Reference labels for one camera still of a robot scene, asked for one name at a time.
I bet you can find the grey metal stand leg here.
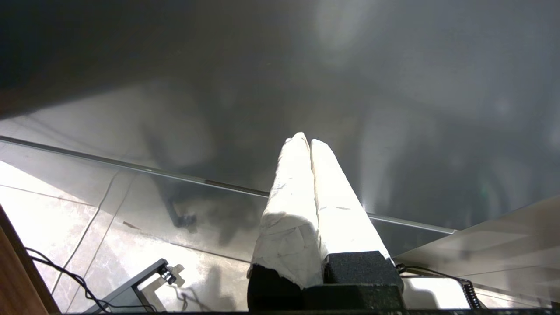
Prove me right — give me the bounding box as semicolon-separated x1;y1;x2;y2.
84;259;185;314

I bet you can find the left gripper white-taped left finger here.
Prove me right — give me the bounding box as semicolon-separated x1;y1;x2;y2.
247;132;325;312

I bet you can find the thin black floor cable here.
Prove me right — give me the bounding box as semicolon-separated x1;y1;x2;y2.
25;247;157;314

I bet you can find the brown wooden board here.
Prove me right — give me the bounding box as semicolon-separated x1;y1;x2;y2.
0;206;60;315

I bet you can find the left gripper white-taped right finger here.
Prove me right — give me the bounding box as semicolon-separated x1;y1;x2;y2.
311;139;404;307

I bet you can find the stainless steel appliance door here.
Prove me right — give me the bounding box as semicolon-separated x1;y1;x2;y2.
0;0;560;263

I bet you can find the black coiled cable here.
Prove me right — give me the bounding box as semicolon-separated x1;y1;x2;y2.
395;264;487;309

